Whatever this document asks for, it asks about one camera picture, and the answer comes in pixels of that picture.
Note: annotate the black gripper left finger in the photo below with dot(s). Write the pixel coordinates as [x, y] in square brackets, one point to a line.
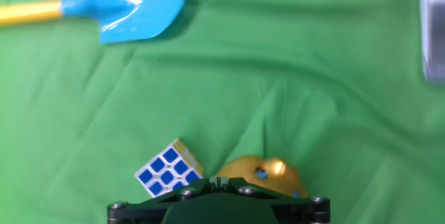
[146, 211]

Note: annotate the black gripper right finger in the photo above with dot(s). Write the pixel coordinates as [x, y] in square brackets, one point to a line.
[299, 210]

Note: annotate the blue yellow toy shovel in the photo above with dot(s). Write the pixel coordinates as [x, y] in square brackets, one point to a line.
[139, 8]

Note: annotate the Rubik's cube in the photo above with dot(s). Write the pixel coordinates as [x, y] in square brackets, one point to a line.
[167, 172]

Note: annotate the golden piggy bank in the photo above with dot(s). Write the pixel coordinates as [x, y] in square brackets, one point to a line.
[271, 173]

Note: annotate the green cloth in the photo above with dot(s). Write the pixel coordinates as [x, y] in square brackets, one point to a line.
[278, 95]

